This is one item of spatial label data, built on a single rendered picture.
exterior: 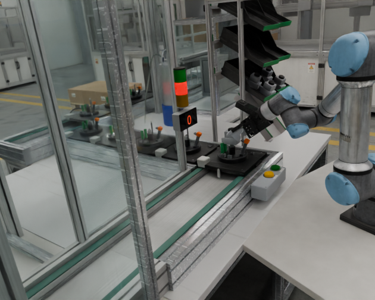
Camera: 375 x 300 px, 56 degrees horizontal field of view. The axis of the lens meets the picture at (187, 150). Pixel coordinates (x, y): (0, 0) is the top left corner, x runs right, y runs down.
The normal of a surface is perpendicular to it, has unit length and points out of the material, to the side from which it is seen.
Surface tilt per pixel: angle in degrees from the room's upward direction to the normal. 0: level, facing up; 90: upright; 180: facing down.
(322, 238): 0
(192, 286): 0
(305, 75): 90
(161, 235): 0
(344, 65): 82
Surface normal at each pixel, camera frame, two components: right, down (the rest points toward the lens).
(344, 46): -0.92, 0.13
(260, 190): -0.57, 0.36
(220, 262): -0.09, -0.92
